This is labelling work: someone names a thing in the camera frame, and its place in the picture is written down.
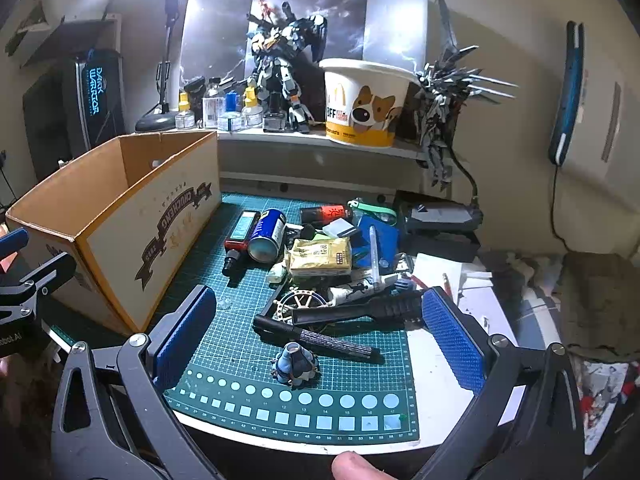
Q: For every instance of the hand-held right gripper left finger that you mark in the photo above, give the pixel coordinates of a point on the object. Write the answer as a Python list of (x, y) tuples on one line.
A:
[(186, 340)]

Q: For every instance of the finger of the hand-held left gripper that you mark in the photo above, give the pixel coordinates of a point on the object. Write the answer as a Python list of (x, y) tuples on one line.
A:
[(47, 270), (12, 244)]

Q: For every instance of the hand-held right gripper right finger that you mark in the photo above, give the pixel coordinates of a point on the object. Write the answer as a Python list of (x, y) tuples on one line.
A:
[(452, 345)]

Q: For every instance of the printed cardboard box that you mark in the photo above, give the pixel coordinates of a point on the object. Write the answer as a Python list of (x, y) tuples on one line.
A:
[(125, 220)]

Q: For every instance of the blue grey model part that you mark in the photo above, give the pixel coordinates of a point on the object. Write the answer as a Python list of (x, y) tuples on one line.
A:
[(296, 362)]

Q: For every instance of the black textured marker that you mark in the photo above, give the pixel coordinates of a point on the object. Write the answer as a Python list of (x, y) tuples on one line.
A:
[(315, 342)]

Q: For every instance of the blue spray can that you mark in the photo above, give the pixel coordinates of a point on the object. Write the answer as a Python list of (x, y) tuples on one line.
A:
[(267, 237)]

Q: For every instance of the person's right hand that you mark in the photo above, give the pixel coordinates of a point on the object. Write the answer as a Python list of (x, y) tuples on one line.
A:
[(357, 467)]

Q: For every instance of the clear plastic scrap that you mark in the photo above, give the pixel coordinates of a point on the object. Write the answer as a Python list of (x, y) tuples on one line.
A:
[(222, 303)]

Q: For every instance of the red pencil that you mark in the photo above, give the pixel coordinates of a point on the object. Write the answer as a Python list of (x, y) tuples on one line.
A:
[(446, 285)]

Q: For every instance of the white paper sheet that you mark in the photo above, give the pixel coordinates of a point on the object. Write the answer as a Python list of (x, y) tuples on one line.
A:
[(435, 270)]

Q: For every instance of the black square rod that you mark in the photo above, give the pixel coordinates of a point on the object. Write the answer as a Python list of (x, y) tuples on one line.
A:
[(271, 305)]

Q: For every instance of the white printed tube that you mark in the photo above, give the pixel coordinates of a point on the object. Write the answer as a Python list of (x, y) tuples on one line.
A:
[(350, 293)]

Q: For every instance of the red black handheld tool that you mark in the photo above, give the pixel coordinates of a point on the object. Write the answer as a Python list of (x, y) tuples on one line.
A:
[(239, 237)]

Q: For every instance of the black box stand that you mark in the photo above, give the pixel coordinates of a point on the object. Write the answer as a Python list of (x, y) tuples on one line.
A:
[(440, 227)]

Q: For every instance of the brass ship wheel ornament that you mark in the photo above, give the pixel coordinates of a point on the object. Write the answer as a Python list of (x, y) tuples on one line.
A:
[(300, 305)]

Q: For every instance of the white plastic tube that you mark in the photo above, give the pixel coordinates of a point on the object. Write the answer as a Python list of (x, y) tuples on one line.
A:
[(373, 255)]

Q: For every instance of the blue plastic case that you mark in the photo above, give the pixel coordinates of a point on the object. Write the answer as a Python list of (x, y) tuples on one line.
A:
[(387, 240)]

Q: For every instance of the green cutting mat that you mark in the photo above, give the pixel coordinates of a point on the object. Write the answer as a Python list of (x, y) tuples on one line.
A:
[(300, 400)]

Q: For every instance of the grey brown cloth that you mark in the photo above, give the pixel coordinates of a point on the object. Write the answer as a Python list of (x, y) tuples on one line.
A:
[(592, 305)]

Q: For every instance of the black computer case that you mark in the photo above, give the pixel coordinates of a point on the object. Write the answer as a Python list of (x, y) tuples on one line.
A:
[(75, 110)]

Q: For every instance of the printed cloth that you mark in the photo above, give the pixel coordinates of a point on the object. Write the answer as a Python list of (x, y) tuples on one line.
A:
[(600, 395)]

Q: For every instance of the yellow tissue packet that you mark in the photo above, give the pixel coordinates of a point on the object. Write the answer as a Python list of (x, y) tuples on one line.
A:
[(320, 256)]

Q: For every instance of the translucent white block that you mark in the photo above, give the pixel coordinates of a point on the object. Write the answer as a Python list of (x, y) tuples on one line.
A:
[(340, 230)]

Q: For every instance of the black sponge piece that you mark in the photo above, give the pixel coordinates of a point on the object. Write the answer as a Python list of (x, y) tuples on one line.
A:
[(306, 232)]

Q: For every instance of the black desk lamp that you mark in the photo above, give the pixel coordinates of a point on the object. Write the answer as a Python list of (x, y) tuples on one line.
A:
[(156, 122)]

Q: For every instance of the white desk shelf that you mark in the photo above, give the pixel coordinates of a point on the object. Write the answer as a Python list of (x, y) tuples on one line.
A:
[(310, 147)]

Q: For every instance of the row of small paint bottles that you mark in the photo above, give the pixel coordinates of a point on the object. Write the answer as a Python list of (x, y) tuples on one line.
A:
[(230, 110)]

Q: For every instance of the paper bucket with dog print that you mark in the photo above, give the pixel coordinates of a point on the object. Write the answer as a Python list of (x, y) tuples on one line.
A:
[(367, 105)]

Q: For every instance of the black spiky model figure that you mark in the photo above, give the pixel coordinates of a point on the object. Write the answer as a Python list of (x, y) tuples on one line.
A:
[(445, 90)]

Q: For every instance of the white robot model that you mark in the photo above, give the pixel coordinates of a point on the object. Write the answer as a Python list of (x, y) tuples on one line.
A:
[(280, 75)]

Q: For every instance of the dark wall shelf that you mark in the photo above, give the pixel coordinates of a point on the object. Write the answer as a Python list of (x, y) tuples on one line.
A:
[(65, 40)]

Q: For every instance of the blue white wall device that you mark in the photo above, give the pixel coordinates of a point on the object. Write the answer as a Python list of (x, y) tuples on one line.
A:
[(567, 90)]

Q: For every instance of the wall poster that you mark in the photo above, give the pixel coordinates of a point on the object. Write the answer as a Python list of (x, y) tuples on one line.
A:
[(215, 25)]

